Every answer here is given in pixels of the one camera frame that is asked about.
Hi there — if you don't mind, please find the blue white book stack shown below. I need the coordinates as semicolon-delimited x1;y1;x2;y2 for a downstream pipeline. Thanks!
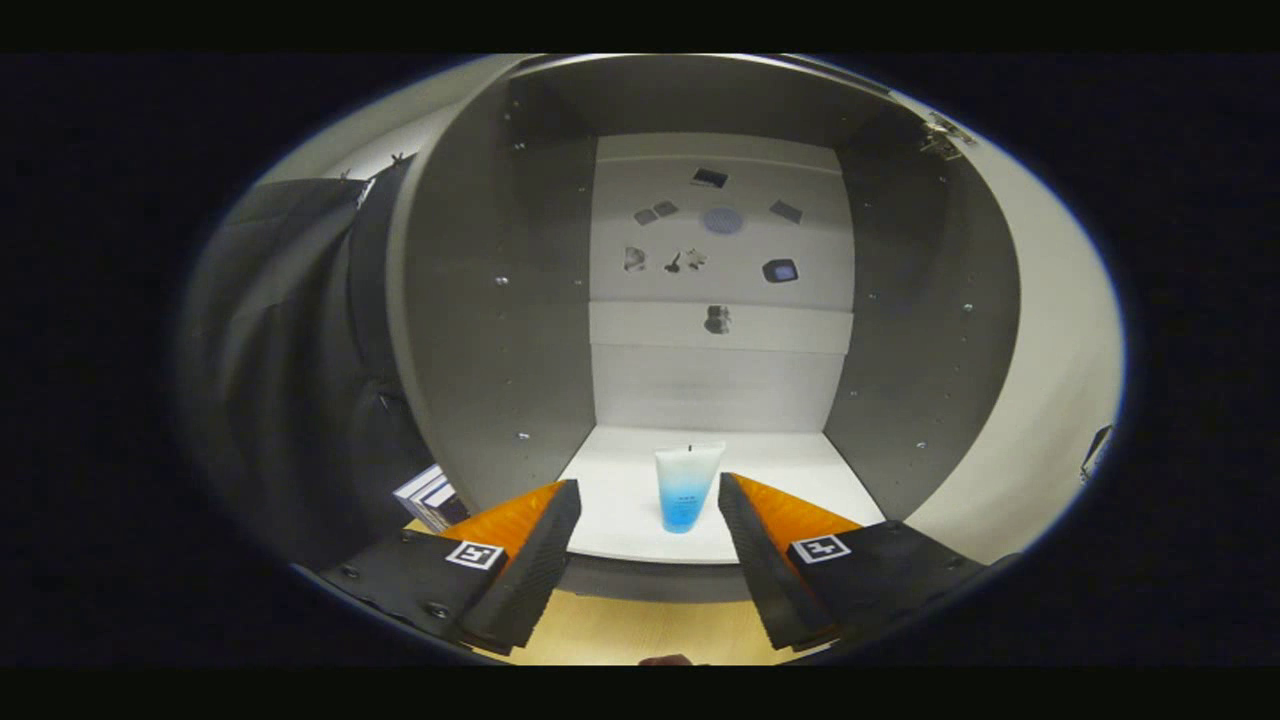
392;463;470;534

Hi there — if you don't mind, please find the grey cabinet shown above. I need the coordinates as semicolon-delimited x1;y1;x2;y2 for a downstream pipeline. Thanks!
385;54;1022;606

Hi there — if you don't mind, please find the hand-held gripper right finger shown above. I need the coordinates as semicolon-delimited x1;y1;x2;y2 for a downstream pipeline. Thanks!
717;472;1001;651

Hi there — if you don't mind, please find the row of black cloth clips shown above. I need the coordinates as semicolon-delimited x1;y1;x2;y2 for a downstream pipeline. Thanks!
338;152;413;183

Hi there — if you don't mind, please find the black backdrop cloth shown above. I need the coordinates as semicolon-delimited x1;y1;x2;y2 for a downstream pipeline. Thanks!
175;158;443;571

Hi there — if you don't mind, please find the blue and white tube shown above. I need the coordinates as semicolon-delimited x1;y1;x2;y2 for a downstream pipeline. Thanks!
655;441;728;535

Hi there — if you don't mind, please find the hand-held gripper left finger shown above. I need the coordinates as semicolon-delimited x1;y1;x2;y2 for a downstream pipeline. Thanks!
318;479;583;657

